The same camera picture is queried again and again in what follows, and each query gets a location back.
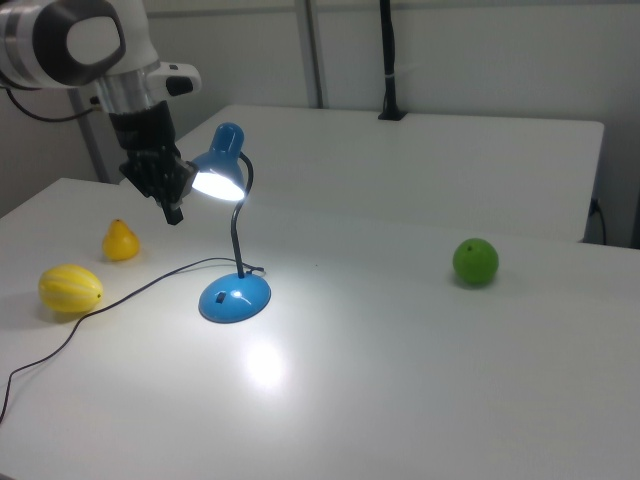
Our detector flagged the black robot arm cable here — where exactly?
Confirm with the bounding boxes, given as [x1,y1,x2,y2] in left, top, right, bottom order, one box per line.
[2,84,101,124]

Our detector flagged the black clamped camera pole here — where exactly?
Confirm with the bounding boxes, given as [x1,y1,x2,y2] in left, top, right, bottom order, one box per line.
[377,0,408,122]

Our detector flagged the blue gooseneck desk lamp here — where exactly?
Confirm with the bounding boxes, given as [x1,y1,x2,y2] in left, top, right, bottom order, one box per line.
[188,122,273,325]

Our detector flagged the thin black lamp cable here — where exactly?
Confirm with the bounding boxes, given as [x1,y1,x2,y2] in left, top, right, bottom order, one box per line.
[0,257,267,426]

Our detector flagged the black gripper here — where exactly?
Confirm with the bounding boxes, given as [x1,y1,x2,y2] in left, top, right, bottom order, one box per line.
[108,100,199,227]

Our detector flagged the green toy apple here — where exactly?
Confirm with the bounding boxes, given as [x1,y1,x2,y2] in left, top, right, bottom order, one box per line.
[452,237,500,287]

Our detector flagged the grey partition frame post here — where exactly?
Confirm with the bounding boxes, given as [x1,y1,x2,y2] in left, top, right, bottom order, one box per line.
[292,0,327,109]
[68,89,112,184]

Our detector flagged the yellow striped toy melon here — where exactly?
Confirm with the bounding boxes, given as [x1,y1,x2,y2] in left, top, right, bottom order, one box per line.
[38,263,105,314]

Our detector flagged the black wall socket cable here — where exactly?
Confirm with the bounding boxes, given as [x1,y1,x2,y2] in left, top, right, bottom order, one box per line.
[591,198,608,246]

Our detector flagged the yellow toy pear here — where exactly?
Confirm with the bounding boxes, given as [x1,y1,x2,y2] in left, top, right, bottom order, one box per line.
[101,218,141,263]

